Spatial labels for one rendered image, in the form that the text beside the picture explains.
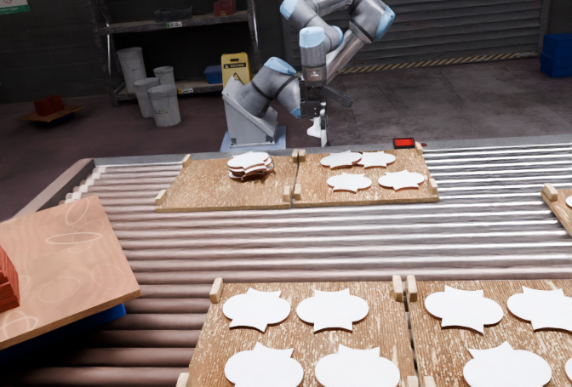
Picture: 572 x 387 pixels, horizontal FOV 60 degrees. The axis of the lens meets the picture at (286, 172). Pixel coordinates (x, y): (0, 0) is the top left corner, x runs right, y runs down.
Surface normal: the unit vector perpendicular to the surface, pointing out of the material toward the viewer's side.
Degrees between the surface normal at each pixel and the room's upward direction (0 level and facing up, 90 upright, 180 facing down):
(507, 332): 0
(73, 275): 0
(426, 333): 0
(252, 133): 90
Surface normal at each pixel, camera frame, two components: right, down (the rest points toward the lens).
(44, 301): -0.10, -0.90
